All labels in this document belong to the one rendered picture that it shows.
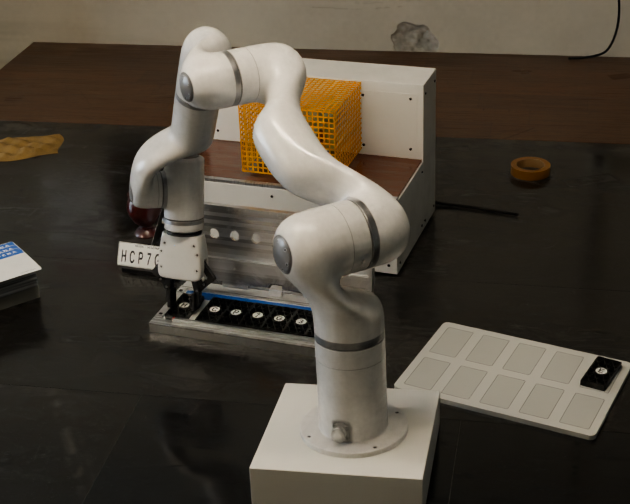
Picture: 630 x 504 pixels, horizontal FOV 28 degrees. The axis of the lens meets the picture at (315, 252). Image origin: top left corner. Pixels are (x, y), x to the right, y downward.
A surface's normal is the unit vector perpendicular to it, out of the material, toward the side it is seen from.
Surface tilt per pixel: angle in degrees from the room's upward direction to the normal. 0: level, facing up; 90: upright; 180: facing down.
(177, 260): 78
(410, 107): 90
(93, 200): 0
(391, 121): 90
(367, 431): 86
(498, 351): 0
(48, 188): 0
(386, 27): 90
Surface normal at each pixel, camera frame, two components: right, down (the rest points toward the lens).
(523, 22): -0.18, 0.46
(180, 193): 0.16, 0.27
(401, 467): -0.05, -0.92
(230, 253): -0.32, 0.30
